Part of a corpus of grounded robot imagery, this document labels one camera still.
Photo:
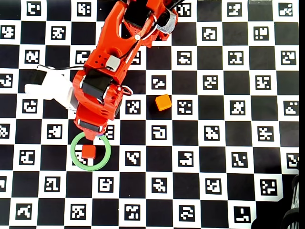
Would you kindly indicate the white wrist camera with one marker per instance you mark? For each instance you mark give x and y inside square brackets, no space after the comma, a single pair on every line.
[54,90]

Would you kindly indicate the red cube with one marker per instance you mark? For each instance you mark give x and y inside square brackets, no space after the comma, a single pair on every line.
[88,151]

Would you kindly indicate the orange cube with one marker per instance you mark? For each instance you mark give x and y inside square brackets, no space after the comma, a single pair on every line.
[163,102]

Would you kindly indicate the black white marker mat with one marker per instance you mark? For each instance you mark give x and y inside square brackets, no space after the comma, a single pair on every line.
[210,157]

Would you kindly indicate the grey duct tape wrap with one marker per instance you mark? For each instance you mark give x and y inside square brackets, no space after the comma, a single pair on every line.
[170,22]

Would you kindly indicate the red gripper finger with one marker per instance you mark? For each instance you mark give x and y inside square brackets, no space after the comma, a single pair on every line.
[93,134]

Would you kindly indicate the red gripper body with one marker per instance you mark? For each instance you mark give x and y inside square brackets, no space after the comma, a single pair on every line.
[88,125]

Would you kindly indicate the black flexible camera stand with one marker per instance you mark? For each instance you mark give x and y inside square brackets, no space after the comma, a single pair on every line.
[295,190]

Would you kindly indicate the red robot arm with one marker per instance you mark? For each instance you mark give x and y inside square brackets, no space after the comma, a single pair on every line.
[112,28]

